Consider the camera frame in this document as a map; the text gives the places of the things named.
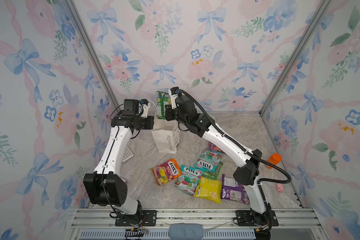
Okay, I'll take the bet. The white paper gift bag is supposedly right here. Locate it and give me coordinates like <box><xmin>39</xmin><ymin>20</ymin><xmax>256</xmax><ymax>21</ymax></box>
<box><xmin>151</xmin><ymin>117</ymin><xmax>180</xmax><ymax>154</ymax></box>

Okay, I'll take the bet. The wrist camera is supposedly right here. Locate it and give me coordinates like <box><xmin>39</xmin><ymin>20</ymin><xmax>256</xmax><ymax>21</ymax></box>
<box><xmin>140</xmin><ymin>99</ymin><xmax>151</xmax><ymax>118</ymax></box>
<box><xmin>169</xmin><ymin>87</ymin><xmax>179</xmax><ymax>110</ymax></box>

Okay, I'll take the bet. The teal red Fox's candy bag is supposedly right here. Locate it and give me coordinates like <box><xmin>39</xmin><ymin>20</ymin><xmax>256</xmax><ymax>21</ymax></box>
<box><xmin>173</xmin><ymin>165</ymin><xmax>204</xmax><ymax>196</ymax></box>

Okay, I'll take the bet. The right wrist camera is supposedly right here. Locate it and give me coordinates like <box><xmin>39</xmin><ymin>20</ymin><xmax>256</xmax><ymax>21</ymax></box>
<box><xmin>169</xmin><ymin>87</ymin><xmax>179</xmax><ymax>110</ymax></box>

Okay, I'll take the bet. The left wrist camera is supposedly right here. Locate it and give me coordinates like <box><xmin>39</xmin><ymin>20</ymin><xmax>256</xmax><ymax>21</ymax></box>
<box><xmin>140</xmin><ymin>99</ymin><xmax>151</xmax><ymax>118</ymax></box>

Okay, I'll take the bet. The purple snack bag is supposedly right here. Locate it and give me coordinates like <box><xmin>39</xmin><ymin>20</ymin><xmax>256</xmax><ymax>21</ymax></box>
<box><xmin>221</xmin><ymin>174</ymin><xmax>250</xmax><ymax>205</ymax></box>

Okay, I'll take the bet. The grey blue cushion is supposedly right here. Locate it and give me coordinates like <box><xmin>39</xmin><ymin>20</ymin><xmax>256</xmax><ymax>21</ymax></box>
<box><xmin>169</xmin><ymin>223</ymin><xmax>204</xmax><ymax>240</ymax></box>

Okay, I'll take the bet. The purple pink Fox's candy bag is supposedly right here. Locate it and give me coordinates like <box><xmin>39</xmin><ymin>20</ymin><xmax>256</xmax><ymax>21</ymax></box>
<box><xmin>209</xmin><ymin>142</ymin><xmax>224</xmax><ymax>153</ymax></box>

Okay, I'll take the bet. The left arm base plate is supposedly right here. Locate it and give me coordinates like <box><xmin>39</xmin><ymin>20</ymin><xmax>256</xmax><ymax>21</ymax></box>
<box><xmin>115</xmin><ymin>210</ymin><xmax>158</xmax><ymax>227</ymax></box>

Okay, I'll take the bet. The aluminium rail frame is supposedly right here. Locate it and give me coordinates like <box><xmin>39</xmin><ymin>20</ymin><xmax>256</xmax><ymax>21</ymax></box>
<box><xmin>65</xmin><ymin>208</ymin><xmax>328</xmax><ymax>240</ymax></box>

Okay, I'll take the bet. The white calculator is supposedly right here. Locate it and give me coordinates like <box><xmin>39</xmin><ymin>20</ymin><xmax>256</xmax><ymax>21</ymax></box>
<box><xmin>122</xmin><ymin>146</ymin><xmax>134</xmax><ymax>163</ymax></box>

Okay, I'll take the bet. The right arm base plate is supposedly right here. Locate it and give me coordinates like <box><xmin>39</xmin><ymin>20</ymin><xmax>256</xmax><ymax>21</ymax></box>
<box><xmin>234</xmin><ymin>210</ymin><xmax>279</xmax><ymax>228</ymax></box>

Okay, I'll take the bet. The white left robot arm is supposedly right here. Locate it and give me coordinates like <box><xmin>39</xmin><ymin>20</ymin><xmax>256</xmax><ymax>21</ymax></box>
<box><xmin>83</xmin><ymin>116</ymin><xmax>154</xmax><ymax>226</ymax></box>

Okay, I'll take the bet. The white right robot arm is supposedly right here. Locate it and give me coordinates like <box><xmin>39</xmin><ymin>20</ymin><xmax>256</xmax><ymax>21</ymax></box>
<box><xmin>166</xmin><ymin>94</ymin><xmax>273</xmax><ymax>228</ymax></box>

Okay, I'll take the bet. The orange Fox's candy bag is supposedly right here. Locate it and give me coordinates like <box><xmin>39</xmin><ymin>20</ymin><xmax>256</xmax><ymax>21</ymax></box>
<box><xmin>150</xmin><ymin>159</ymin><xmax>182</xmax><ymax>186</ymax></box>

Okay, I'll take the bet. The orange bottle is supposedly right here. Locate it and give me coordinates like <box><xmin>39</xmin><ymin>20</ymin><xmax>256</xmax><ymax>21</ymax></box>
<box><xmin>267</xmin><ymin>153</ymin><xmax>282</xmax><ymax>166</ymax></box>

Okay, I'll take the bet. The yellow snack bag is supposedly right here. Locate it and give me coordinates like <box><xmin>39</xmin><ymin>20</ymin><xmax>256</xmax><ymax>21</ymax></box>
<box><xmin>194</xmin><ymin>177</ymin><xmax>223</xmax><ymax>204</ymax></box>

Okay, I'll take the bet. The green back-side snack bag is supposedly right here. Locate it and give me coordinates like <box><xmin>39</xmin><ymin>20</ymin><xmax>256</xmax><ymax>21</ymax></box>
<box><xmin>203</xmin><ymin>163</ymin><xmax>224</xmax><ymax>180</ymax></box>

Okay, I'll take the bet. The pink small toy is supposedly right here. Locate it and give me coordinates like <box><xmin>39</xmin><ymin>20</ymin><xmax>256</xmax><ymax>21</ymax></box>
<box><xmin>276</xmin><ymin>184</ymin><xmax>284</xmax><ymax>193</ymax></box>

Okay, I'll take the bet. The black corrugated cable hose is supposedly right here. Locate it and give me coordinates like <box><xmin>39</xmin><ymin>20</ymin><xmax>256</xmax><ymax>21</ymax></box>
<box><xmin>177</xmin><ymin>88</ymin><xmax>292</xmax><ymax>185</ymax></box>

